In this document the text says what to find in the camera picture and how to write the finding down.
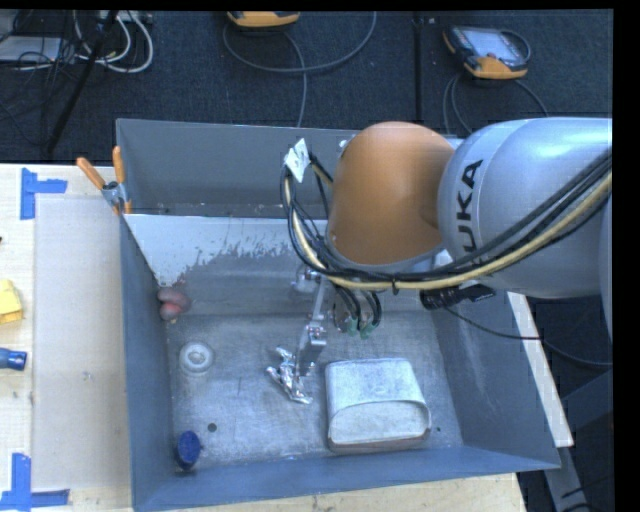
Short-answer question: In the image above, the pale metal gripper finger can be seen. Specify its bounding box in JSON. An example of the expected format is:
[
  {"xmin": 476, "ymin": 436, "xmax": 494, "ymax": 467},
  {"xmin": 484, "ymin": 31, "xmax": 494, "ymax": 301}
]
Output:
[
  {"xmin": 296, "ymin": 325, "xmax": 312, "ymax": 379},
  {"xmin": 307, "ymin": 325, "xmax": 329, "ymax": 367}
]

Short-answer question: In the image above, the crumpled silver foil piece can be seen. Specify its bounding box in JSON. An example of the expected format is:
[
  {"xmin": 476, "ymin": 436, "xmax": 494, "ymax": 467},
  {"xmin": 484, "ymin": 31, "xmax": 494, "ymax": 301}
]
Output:
[{"xmin": 264, "ymin": 346, "xmax": 315, "ymax": 406}]

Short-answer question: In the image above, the grey rounded flat box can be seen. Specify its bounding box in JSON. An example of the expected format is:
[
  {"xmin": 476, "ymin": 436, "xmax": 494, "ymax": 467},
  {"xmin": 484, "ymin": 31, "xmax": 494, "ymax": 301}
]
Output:
[{"xmin": 324, "ymin": 357, "xmax": 433, "ymax": 454}]

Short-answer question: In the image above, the grey metal bin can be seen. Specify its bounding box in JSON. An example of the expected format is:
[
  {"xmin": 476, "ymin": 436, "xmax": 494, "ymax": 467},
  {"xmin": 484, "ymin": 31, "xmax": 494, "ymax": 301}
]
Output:
[{"xmin": 115, "ymin": 118, "xmax": 575, "ymax": 512}]

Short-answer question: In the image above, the pink-red soft toy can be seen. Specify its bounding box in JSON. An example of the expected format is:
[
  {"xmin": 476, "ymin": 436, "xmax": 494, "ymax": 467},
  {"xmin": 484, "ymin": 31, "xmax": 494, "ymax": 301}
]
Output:
[{"xmin": 156, "ymin": 286, "xmax": 192, "ymax": 322}]

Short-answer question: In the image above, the blue round cap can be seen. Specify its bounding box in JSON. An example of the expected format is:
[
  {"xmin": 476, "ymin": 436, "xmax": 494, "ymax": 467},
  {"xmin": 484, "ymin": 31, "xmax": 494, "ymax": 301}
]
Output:
[{"xmin": 174, "ymin": 430, "xmax": 203, "ymax": 472}]

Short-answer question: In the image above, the pale wood flat board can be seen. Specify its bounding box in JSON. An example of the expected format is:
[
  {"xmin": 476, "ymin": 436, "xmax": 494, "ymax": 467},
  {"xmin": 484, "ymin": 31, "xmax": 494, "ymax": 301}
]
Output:
[{"xmin": 30, "ymin": 193, "xmax": 134, "ymax": 495}]

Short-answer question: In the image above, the black cylinder on white bracket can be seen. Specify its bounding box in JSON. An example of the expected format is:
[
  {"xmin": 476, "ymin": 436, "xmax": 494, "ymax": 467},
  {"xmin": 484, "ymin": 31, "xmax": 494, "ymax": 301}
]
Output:
[{"xmin": 418, "ymin": 249, "xmax": 497, "ymax": 312}]

